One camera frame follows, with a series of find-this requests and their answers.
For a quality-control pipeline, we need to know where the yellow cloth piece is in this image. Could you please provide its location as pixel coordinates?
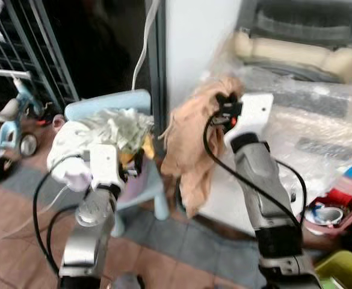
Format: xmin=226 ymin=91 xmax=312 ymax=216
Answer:
xmin=120 ymin=135 xmax=157 ymax=170

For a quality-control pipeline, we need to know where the light blue child tricycle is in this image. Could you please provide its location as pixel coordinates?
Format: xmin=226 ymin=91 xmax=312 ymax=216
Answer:
xmin=0 ymin=67 xmax=45 ymax=158

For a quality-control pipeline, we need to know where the white and green clothes pile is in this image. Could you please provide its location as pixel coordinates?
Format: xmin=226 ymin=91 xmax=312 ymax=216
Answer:
xmin=46 ymin=108 xmax=156 ymax=188

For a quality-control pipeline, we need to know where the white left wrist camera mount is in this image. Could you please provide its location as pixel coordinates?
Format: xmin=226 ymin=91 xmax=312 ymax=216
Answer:
xmin=88 ymin=143 xmax=129 ymax=190

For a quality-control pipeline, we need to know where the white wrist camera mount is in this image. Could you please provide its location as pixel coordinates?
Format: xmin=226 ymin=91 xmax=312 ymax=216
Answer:
xmin=88 ymin=143 xmax=129 ymax=190
xmin=231 ymin=93 xmax=274 ymax=143

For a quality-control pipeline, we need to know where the lavender cloth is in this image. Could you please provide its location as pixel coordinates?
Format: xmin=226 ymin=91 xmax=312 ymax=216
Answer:
xmin=118 ymin=159 xmax=159 ymax=204

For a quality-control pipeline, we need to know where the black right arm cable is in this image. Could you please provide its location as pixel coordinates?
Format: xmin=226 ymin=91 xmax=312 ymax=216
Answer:
xmin=202 ymin=113 xmax=309 ymax=231

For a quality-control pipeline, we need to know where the white bowl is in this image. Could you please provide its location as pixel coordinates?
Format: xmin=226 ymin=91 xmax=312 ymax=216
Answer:
xmin=304 ymin=204 xmax=345 ymax=228

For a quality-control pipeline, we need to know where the pink plastic basin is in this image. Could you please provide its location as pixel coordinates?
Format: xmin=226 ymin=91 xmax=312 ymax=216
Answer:
xmin=301 ymin=177 xmax=352 ymax=237

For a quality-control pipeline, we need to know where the light blue plastic child chair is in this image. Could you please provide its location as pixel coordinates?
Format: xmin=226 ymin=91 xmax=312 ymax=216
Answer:
xmin=64 ymin=89 xmax=171 ymax=237

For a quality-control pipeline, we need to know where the clear plastic bubble wrap cover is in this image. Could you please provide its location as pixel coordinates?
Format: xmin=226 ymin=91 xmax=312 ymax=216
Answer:
xmin=208 ymin=29 xmax=352 ymax=200

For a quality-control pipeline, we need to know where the white washing machine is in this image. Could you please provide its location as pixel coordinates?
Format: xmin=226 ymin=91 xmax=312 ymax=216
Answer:
xmin=164 ymin=0 xmax=352 ymax=237

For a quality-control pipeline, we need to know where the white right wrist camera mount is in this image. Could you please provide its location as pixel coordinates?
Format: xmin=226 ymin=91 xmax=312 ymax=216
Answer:
xmin=231 ymin=93 xmax=274 ymax=143

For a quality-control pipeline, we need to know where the tan cloth garment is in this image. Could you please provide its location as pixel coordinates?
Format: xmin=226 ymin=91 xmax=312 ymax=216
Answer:
xmin=160 ymin=75 xmax=246 ymax=219

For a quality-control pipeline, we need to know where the yellow-green plastic bin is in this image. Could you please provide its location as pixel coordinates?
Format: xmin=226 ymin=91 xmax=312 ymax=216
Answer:
xmin=313 ymin=249 xmax=352 ymax=289

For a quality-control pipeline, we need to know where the dark metal grid gate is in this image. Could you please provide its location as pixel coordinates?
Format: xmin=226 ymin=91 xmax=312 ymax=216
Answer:
xmin=0 ymin=0 xmax=81 ymax=113

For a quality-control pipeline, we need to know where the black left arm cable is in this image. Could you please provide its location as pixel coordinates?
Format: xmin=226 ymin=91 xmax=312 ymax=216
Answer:
xmin=32 ymin=154 xmax=93 ymax=275

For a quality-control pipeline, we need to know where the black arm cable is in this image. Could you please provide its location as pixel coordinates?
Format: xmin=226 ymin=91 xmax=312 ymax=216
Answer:
xmin=32 ymin=154 xmax=93 ymax=275
xmin=202 ymin=113 xmax=309 ymax=231

